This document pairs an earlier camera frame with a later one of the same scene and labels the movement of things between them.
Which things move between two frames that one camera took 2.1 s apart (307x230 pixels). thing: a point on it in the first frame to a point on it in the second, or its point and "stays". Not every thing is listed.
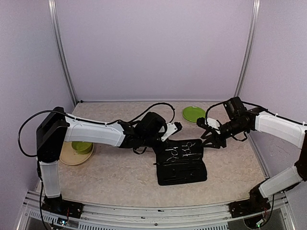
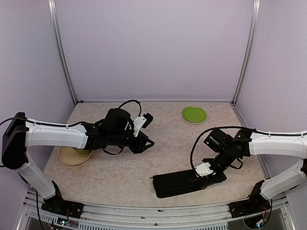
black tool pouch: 181,161 to 175,183
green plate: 192,113 stays
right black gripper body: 218,139 to 216,178
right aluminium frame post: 249,49 stays
